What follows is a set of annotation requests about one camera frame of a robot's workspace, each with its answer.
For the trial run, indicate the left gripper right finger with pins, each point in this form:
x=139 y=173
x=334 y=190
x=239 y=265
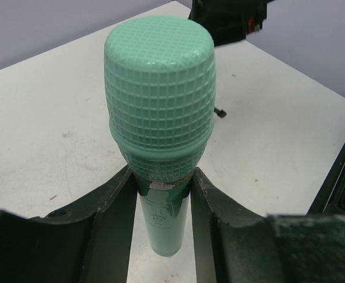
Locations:
x=234 y=244

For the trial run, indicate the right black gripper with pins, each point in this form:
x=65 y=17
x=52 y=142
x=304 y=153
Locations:
x=229 y=21

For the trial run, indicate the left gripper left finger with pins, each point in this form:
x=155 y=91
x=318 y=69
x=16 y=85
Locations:
x=88 y=240

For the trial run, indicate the teal microphone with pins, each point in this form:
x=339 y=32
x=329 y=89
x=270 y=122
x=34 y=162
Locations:
x=160 y=76

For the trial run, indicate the tripod shock mount stand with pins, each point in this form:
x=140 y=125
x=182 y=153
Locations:
x=219 y=112

